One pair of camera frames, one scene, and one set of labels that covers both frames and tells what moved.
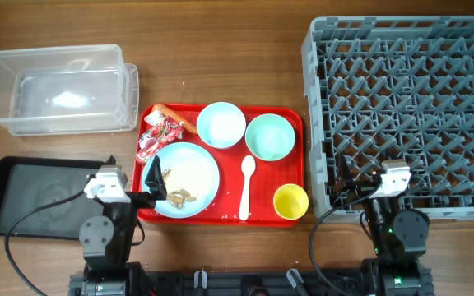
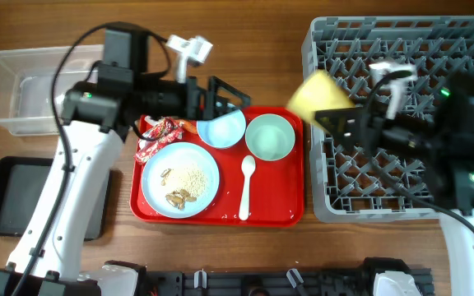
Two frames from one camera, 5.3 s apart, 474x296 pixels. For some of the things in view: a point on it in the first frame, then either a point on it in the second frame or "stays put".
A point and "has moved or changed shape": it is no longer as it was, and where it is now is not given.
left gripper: [146, 201] → [209, 109]
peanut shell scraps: [179, 196] has moved or changed shape
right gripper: [360, 186] → [363, 129]
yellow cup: [290, 201] → [319, 93]
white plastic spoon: [248, 168] stays put
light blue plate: [191, 177] stays put
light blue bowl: [220, 125] stays put
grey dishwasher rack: [424, 90] stays put
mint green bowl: [270, 137] stays put
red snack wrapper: [162, 131] stays put
